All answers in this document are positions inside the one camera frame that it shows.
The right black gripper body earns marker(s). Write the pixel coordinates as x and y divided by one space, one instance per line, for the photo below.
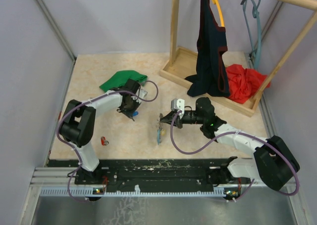
188 118

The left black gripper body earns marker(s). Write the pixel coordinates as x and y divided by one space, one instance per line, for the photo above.
132 107

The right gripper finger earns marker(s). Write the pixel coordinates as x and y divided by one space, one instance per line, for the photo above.
168 116
168 122

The yellow key tag with key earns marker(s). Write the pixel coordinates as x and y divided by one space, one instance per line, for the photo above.
162 132

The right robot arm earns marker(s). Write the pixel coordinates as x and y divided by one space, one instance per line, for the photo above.
270 159

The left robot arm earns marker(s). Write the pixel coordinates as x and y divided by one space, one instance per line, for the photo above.
76 127

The green cloth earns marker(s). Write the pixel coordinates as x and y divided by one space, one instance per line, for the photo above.
121 77

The red key tag with key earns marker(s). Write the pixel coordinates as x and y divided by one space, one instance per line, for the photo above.
104 142

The dark navy garment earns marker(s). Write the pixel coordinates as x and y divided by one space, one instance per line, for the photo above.
211 77

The red cloth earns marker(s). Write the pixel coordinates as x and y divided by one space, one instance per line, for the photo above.
243 82

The yellow hanger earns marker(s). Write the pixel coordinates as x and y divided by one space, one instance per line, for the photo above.
216 3

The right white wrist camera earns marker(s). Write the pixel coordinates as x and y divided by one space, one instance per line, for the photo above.
178 105

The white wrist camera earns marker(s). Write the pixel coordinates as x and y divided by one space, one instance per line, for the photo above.
142 94
178 105

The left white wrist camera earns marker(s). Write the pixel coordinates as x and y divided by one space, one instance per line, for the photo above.
142 94

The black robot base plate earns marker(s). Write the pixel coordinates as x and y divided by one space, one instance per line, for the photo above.
161 176

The aluminium rail frame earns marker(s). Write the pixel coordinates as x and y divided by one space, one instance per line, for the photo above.
61 182

